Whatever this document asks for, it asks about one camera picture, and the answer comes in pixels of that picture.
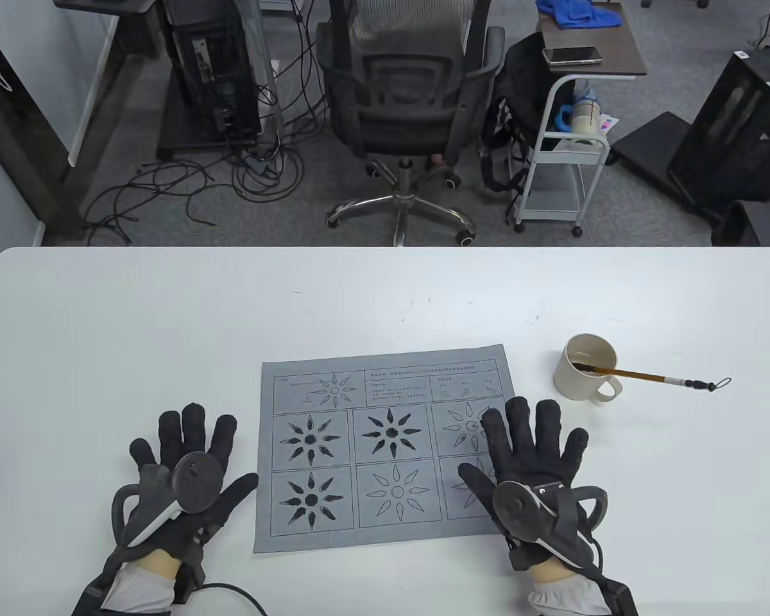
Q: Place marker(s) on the person's left forearm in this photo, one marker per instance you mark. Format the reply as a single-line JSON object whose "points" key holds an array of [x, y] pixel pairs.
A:
{"points": [[141, 587]]}

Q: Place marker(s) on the colourful paper card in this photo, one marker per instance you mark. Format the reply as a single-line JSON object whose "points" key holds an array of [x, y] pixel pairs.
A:
{"points": [[608, 123]]}

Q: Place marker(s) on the white cart brown top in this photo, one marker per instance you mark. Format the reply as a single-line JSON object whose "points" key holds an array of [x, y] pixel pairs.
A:
{"points": [[616, 51]]}

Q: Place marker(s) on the person's right hand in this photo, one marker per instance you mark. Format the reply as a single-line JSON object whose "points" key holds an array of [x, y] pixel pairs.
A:
{"points": [[526, 449]]}

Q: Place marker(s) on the grey water writing practice cloth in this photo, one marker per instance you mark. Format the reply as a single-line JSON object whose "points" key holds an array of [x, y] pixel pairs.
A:
{"points": [[359, 385]]}

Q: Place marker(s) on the dark vertical post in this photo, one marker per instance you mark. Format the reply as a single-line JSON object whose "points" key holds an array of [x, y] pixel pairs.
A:
{"points": [[19, 128]]}

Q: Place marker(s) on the dark smartphone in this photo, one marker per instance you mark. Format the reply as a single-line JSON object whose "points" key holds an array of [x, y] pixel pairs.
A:
{"points": [[571, 56]]}

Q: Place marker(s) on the black mesh office chair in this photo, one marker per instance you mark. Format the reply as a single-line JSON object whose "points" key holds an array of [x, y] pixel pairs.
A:
{"points": [[410, 102]]}

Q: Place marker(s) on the dark grey handheld controller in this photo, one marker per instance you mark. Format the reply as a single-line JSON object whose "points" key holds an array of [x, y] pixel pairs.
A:
{"points": [[196, 481], [516, 510]]}

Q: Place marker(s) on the black open computer case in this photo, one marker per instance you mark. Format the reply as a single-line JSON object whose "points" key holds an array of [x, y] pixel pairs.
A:
{"points": [[731, 128]]}

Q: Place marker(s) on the black flat base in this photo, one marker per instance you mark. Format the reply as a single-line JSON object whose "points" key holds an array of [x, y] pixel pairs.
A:
{"points": [[648, 141]]}

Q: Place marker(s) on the dark desk with white panel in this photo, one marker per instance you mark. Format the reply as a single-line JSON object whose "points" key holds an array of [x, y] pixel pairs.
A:
{"points": [[96, 77]]}

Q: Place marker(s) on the blue cloth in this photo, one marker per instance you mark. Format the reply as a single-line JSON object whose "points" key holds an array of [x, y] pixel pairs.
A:
{"points": [[577, 13]]}

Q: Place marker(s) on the aluminium frame post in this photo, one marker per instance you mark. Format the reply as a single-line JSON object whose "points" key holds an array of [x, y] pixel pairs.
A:
{"points": [[260, 64]]}

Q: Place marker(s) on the black computer tower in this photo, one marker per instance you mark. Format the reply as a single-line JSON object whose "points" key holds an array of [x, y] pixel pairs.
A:
{"points": [[212, 77]]}

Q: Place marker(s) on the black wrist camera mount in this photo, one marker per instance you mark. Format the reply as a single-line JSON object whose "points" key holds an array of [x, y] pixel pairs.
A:
{"points": [[189, 584], [619, 597]]}

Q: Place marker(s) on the person's left hand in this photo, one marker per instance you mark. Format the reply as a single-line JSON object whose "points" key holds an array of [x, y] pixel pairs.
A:
{"points": [[228, 507]]}

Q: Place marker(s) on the beige mug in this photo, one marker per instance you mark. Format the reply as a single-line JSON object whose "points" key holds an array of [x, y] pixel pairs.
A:
{"points": [[574, 383]]}

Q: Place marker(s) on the black backpack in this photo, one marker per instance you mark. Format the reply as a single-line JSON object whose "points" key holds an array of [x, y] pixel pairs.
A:
{"points": [[520, 83]]}

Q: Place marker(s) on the white drinking bottle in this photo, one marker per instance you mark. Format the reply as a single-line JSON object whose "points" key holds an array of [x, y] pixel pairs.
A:
{"points": [[584, 115]]}

